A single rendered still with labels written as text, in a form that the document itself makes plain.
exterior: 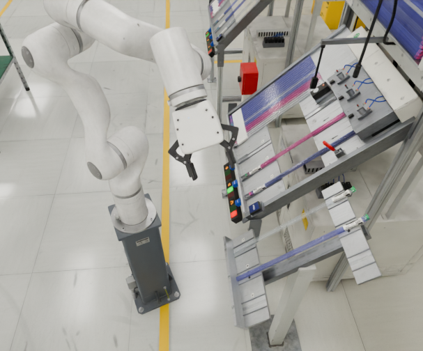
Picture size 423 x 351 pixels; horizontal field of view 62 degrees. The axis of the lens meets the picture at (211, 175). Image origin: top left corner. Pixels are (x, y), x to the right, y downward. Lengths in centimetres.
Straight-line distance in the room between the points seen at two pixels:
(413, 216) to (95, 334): 167
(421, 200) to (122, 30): 153
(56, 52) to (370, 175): 150
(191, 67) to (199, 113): 10
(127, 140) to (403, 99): 91
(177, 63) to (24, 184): 223
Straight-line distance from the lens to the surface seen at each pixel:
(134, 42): 87
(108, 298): 216
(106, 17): 89
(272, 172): 151
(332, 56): 174
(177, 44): 78
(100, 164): 119
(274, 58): 271
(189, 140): 78
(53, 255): 241
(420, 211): 188
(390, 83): 137
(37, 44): 109
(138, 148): 125
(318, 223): 165
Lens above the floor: 192
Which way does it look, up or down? 48 degrees down
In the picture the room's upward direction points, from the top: straight up
